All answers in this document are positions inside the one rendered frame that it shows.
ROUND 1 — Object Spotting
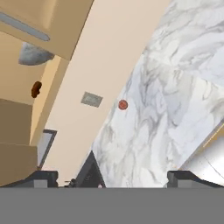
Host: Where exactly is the grey bowl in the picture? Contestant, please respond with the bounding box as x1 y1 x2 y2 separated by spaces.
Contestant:
18 41 55 67

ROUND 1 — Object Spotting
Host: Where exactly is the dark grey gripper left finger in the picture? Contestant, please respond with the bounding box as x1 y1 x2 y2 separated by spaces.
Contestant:
0 170 60 188

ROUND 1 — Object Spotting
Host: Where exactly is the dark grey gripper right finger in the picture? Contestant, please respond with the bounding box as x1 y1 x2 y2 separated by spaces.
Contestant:
166 170 224 188

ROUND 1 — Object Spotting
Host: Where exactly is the tan open wall cabinet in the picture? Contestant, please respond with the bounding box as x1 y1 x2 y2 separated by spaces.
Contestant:
0 30 71 187

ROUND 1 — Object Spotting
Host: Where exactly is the brown lumpy item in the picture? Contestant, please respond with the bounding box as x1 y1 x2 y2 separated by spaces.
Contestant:
31 80 43 99

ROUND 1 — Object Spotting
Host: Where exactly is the black angular appliance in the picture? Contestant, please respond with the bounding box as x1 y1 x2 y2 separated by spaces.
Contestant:
64 150 107 188

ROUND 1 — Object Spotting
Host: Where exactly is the dark-framed grey panel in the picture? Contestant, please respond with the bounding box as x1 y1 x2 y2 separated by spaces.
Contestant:
37 129 58 171

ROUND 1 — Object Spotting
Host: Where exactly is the grey wall outlet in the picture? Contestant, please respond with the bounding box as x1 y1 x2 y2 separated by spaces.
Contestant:
80 91 104 109

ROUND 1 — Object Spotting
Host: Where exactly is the small red round object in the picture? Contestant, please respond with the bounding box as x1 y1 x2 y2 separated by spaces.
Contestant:
117 99 129 111

